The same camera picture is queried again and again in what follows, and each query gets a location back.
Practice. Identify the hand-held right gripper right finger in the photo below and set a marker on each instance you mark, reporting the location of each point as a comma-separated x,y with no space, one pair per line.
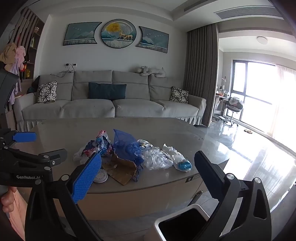
208,171

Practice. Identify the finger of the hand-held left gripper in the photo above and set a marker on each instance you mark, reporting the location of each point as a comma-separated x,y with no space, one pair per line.
24,137
55,155

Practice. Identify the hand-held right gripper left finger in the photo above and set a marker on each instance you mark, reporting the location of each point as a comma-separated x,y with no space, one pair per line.
86,177

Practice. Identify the plastic bag with blue cloth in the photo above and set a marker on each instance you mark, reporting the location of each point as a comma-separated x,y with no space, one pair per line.
182,165

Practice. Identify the red white wrapper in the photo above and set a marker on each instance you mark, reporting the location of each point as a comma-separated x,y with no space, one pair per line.
89,149

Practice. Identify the brown cardboard piece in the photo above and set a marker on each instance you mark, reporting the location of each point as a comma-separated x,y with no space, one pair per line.
120,170

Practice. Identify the blue white snack wrapper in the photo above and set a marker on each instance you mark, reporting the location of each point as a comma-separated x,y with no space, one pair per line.
105,143

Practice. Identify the blue mesh bag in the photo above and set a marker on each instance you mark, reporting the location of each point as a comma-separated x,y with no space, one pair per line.
127,146

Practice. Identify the clear plastic wrap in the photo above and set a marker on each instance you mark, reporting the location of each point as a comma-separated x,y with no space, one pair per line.
155,158

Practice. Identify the white trash bin black liner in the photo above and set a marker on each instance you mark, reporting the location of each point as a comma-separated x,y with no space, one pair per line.
182,222

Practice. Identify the person's left hand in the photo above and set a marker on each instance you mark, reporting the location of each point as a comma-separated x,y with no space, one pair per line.
7,200

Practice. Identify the beige coffee table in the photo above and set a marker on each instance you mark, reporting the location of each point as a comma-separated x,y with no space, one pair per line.
69,132

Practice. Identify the person's pink clothing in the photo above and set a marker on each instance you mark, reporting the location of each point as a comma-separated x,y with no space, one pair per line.
18,215

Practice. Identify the floral black white pillow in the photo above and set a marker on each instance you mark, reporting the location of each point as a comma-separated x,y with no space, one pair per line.
179,95
47,91

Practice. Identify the pair of slippers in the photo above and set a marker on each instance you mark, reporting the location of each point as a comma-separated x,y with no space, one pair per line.
248,131

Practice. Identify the swivel chair with clothes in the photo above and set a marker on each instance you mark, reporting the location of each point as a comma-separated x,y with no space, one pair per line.
234,104

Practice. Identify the white cluttered desk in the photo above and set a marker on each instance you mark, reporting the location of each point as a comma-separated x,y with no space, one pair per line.
220,97

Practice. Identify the hanging clothes bundle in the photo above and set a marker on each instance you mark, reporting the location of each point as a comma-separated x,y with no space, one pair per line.
13,58

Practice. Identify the teal rectangular pillow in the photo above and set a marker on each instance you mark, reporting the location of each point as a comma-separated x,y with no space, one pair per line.
106,91

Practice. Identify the grey fabric sofa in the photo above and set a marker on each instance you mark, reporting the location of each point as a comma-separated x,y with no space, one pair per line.
134,109

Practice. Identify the large balcony window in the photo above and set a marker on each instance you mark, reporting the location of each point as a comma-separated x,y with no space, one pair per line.
254,92

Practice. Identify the wooden shelf unit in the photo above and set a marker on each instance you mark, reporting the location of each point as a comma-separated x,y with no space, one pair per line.
34,46

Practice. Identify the grey brown curtain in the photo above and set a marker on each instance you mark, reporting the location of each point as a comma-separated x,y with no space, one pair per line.
200,74

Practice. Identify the sheer white curtain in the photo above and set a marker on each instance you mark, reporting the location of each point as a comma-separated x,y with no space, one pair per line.
283,104

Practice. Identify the grey plush toy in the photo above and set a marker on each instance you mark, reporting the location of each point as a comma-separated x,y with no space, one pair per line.
150,71

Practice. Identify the round ceiling lamp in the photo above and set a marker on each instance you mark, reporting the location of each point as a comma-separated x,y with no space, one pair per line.
262,39

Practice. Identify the ceiling air vent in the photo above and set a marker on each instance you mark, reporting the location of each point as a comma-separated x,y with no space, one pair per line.
249,12

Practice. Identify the wall socket with charger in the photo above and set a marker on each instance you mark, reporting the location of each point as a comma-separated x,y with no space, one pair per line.
70,64

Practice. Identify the curved landscape wall picture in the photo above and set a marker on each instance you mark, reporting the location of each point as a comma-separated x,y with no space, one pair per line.
153,39
81,33

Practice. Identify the round deer wall picture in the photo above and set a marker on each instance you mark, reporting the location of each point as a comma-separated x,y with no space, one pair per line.
119,33

